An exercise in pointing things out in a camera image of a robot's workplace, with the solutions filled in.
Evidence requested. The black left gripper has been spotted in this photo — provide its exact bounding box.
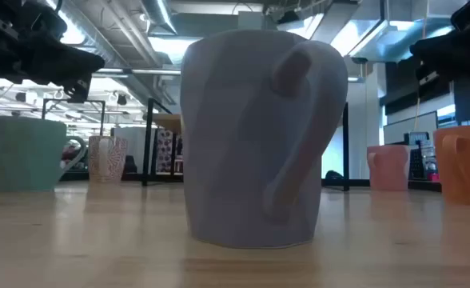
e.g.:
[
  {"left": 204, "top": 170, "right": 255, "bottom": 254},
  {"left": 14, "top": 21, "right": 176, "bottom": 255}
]
[{"left": 0, "top": 0, "right": 106, "bottom": 103}]

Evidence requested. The pink-patterned white mug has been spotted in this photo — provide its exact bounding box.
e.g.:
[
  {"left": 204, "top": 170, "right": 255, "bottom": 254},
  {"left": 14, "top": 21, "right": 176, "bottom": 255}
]
[{"left": 88, "top": 135, "right": 128, "bottom": 183}]

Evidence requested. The green faceted mug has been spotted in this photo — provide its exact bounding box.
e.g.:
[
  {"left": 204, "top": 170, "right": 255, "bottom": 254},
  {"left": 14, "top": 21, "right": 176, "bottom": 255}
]
[{"left": 0, "top": 115, "right": 87, "bottom": 192}]

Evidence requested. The pink faceted mug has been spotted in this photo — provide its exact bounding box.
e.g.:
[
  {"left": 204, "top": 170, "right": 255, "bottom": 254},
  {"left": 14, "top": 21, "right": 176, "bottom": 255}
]
[{"left": 366, "top": 144, "right": 411, "bottom": 191}]

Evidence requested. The grey faceted mug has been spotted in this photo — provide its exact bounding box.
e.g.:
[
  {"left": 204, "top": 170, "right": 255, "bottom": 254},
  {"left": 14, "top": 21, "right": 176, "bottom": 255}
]
[{"left": 180, "top": 28, "right": 349, "bottom": 250}]

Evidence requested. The grey desk partition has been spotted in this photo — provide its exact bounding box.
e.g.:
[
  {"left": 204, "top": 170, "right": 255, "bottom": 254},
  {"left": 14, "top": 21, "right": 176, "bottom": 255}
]
[{"left": 382, "top": 110, "right": 439, "bottom": 146}]

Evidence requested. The white office partition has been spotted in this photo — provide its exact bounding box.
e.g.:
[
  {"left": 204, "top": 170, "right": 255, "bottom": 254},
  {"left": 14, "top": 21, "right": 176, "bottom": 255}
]
[{"left": 113, "top": 126, "right": 156, "bottom": 174}]

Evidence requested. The clear plastic bottle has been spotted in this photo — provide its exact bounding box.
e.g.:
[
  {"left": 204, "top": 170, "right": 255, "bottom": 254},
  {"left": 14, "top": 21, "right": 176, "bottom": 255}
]
[{"left": 424, "top": 146, "right": 440, "bottom": 182}]

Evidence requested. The black keyboard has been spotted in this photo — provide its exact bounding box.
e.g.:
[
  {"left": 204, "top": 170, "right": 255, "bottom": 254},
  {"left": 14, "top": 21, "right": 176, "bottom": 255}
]
[{"left": 409, "top": 147, "right": 426, "bottom": 180}]

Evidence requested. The dotted background panel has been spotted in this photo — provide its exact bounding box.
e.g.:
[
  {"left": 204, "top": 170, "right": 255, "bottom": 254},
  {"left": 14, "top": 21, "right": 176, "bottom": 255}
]
[{"left": 157, "top": 128, "right": 184, "bottom": 173}]

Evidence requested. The black aluminium table frame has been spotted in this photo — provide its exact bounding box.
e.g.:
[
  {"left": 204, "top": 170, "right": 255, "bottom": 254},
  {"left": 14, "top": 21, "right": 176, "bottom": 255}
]
[{"left": 58, "top": 170, "right": 443, "bottom": 193}]

